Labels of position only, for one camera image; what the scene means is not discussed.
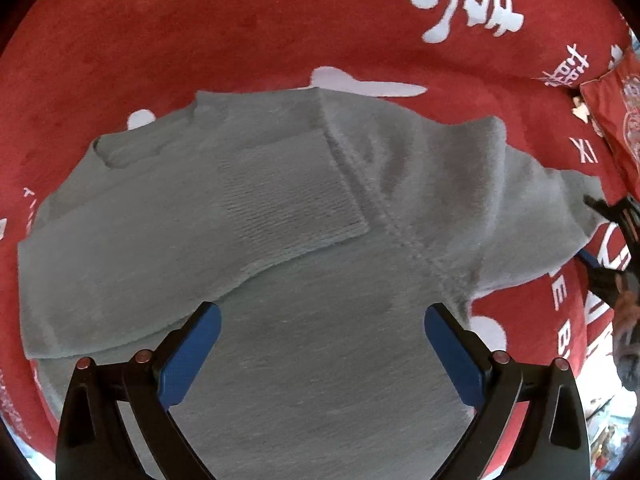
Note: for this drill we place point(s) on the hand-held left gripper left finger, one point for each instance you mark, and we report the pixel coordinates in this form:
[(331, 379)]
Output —
[(192, 352)]

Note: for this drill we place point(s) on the red printed blanket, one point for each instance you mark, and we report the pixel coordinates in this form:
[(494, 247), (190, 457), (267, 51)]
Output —
[(200, 35)]

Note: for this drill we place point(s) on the person's right hand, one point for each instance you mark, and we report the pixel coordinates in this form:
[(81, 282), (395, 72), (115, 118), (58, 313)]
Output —
[(630, 305)]

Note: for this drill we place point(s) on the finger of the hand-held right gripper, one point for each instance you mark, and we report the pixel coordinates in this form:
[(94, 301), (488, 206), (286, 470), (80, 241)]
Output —
[(622, 215), (592, 259)]

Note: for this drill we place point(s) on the grey knit sweater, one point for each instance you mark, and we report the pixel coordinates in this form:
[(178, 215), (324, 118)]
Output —
[(310, 240)]

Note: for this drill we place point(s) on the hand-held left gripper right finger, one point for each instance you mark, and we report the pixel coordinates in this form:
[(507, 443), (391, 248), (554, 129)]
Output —
[(452, 355)]

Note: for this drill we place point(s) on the red printed pillow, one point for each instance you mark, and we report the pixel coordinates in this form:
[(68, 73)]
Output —
[(617, 110)]

